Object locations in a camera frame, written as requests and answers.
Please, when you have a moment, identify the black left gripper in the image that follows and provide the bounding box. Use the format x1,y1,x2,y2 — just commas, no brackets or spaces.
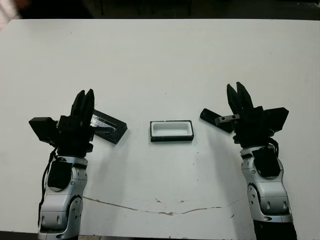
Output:
56,87,117,158

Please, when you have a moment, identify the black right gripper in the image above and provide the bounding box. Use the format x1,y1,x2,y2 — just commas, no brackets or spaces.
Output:
214,81,276,149

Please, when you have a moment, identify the slim black handheld camera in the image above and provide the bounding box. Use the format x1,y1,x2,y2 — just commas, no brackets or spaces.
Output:
199,107,235,134

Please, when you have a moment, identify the black box lid with window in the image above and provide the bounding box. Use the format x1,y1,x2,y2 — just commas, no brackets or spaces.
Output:
91,109,129,145

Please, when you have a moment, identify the black box base white insert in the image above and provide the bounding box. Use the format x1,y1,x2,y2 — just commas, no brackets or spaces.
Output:
149,119,195,144

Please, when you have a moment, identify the person in pale pink clothing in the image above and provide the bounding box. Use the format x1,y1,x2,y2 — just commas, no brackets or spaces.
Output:
0,0,23,32

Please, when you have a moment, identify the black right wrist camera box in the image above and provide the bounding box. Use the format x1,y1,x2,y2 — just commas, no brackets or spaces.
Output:
262,106,290,133

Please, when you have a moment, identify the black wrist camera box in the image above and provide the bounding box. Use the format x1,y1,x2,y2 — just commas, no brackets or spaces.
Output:
28,116,61,144
262,106,290,133

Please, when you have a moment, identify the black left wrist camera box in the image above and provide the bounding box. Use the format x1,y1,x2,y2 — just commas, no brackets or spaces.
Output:
28,116,61,144

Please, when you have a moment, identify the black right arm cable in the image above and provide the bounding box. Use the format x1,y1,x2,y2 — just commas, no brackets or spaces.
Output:
267,137,282,161

